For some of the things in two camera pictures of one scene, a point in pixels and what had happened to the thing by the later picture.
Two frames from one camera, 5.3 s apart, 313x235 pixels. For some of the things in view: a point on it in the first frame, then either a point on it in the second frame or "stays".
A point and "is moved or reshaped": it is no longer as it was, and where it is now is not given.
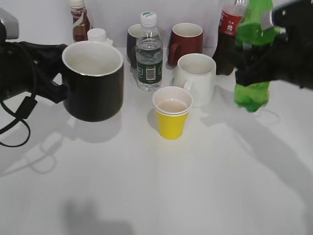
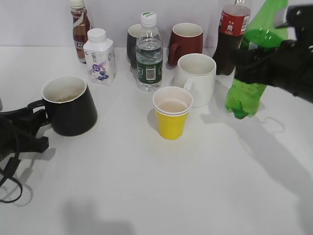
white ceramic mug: [197, 73] stays
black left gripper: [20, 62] -> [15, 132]
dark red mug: [186, 38] stays
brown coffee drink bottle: [81, 21] stays
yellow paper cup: [172, 104] stays
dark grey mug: [134, 31] stays
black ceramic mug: [93, 75] -> [69, 105]
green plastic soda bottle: [258, 28] is moved or reshaped
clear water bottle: [149, 53] stays
